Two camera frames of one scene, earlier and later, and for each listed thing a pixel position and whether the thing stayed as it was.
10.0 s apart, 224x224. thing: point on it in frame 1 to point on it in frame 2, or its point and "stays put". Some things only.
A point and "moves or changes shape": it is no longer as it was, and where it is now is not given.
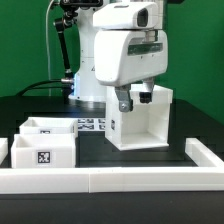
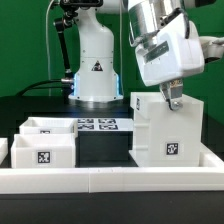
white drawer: [49, 125] stays put
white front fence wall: [116, 180] stays put
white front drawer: [43, 150] stays put
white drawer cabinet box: [146, 125] moves or changes shape
